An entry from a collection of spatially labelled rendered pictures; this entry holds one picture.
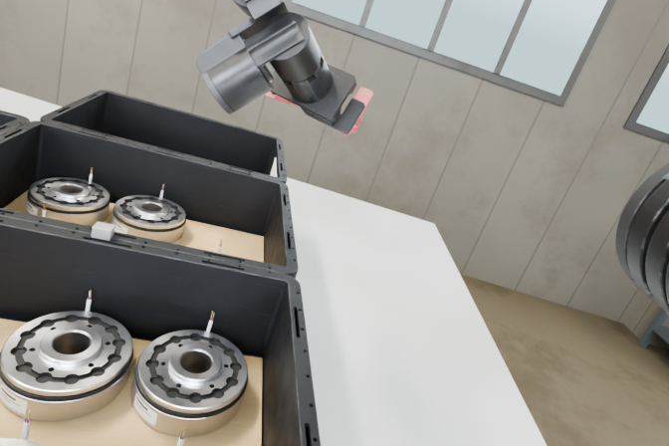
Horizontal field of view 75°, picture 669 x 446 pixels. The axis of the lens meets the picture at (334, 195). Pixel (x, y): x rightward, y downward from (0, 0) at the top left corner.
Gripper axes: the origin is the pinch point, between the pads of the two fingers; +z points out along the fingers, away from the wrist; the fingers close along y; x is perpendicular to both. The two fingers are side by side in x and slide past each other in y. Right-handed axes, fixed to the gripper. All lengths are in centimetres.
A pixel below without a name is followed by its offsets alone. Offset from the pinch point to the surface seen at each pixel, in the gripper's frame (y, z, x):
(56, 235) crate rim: -6.4, -23.7, -29.1
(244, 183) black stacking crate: -10.1, 7.7, -15.2
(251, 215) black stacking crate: -7.7, 11.5, -19.3
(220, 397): 14.5, -18.6, -33.3
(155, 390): 10.2, -22.0, -34.8
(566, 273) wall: 86, 275, 49
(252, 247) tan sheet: -3.3, 9.2, -23.5
